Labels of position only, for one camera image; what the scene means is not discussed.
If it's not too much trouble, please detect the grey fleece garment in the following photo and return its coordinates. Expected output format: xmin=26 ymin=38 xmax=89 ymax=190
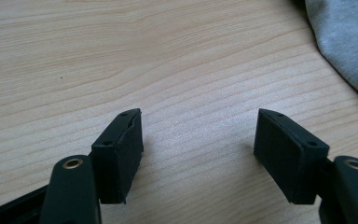
xmin=304 ymin=0 xmax=358 ymax=109

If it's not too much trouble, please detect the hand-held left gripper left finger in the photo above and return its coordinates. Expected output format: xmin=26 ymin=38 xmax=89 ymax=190
xmin=90 ymin=107 xmax=145 ymax=205

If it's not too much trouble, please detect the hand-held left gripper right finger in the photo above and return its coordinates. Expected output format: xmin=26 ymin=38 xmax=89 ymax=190
xmin=253 ymin=107 xmax=331 ymax=205

